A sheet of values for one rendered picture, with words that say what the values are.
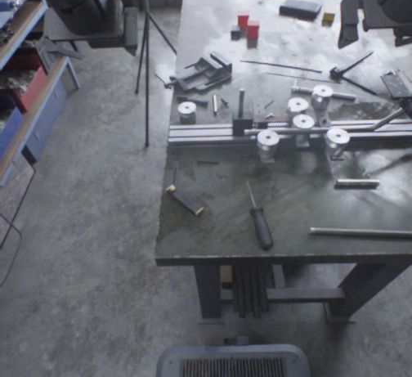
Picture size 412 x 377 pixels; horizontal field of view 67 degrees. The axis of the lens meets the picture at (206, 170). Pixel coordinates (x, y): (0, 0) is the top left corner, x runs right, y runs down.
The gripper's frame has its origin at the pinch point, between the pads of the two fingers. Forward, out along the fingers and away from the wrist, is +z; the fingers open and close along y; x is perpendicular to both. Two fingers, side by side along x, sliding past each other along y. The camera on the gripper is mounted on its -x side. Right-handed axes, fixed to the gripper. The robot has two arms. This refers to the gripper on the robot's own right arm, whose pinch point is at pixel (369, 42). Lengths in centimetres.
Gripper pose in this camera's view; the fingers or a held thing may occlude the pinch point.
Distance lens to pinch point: 63.2
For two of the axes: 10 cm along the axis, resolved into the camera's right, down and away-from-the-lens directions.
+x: 0.3, 9.9, -1.7
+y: -10.0, 0.3, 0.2
